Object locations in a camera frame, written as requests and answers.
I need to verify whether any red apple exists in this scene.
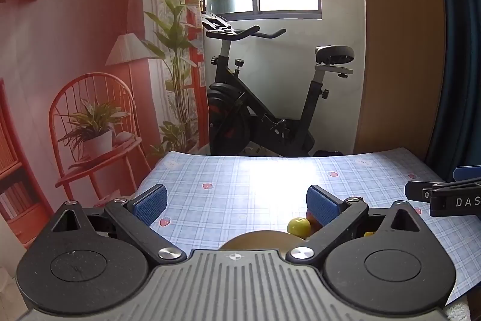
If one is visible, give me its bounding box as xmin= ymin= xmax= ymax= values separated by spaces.
xmin=306 ymin=210 xmax=323 ymax=234

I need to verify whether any blue plaid tablecloth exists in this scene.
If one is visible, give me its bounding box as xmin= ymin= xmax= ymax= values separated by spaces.
xmin=129 ymin=146 xmax=481 ymax=307

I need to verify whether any beige round plate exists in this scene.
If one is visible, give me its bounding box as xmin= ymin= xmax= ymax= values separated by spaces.
xmin=219 ymin=230 xmax=303 ymax=253

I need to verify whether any black exercise bike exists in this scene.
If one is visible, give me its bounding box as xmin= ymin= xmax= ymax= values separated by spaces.
xmin=200 ymin=13 xmax=356 ymax=157

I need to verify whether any printed room backdrop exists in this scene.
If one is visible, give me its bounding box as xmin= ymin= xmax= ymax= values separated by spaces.
xmin=1 ymin=0 xmax=209 ymax=246

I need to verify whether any wooden door panel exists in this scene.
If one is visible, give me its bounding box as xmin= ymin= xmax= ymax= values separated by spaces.
xmin=354 ymin=0 xmax=445 ymax=158

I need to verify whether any dark teal curtain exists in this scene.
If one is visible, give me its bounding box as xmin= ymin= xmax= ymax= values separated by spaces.
xmin=425 ymin=0 xmax=480 ymax=180

